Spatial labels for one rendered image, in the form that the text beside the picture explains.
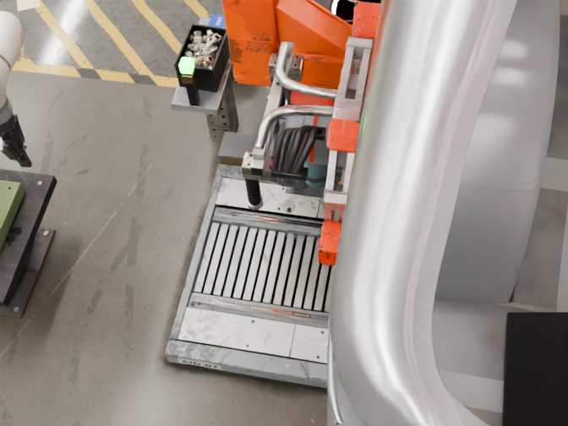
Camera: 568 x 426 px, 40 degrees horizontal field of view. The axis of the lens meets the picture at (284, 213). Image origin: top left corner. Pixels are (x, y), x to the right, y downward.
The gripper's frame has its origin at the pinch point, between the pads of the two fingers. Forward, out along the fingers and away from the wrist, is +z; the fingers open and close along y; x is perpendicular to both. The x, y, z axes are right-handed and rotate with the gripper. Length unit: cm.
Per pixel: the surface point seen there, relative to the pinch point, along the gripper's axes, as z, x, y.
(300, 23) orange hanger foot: -10, 78, -48
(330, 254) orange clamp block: -17, 93, 35
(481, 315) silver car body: -20, 127, 50
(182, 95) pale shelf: 26, 36, -48
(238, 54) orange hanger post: 4, 58, -47
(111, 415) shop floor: 70, 21, 54
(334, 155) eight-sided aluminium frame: -34, 92, 18
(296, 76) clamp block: -21, 80, -17
